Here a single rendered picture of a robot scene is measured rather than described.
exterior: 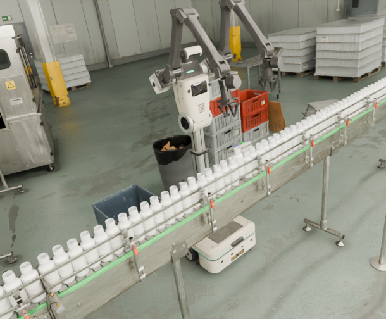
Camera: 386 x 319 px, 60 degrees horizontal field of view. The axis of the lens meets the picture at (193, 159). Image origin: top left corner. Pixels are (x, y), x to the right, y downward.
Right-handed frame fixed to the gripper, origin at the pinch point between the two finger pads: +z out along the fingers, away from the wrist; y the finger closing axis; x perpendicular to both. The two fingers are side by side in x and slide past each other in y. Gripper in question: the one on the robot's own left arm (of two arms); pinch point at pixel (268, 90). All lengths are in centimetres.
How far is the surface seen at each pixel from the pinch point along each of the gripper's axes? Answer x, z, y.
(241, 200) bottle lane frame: 53, 49, -20
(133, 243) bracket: 125, 31, -26
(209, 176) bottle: 71, 26, -16
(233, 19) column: -693, 11, 684
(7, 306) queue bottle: 174, 33, -17
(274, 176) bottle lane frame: 22, 47, -20
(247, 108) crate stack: -168, 86, 170
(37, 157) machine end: 77, 112, 351
